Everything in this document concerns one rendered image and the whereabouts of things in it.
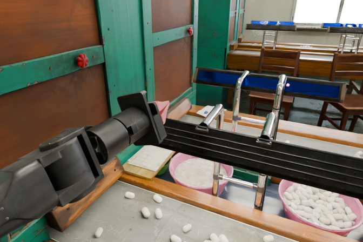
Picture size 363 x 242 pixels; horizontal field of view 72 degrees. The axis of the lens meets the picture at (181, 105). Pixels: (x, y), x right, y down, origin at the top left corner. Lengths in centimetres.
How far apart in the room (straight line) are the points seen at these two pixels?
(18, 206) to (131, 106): 23
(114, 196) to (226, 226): 41
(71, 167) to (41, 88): 43
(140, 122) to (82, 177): 13
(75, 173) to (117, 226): 57
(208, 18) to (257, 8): 239
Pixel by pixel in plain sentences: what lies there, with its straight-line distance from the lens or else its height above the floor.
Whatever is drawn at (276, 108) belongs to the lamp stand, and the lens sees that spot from 100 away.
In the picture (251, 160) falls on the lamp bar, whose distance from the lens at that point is 61.
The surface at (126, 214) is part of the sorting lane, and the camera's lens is 93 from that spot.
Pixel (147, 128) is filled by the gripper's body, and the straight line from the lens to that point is 45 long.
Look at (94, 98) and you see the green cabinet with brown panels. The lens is 90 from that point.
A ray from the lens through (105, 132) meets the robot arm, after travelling 39.
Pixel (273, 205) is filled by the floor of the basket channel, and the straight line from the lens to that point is 109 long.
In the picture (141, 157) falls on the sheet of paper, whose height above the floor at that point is 78.
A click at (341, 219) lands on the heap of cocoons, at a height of 73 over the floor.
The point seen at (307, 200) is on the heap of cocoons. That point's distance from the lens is 105.
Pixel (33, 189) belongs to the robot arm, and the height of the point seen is 121.
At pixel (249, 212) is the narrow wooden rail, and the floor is 76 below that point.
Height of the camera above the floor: 141
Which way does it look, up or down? 23 degrees down
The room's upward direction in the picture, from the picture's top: straight up
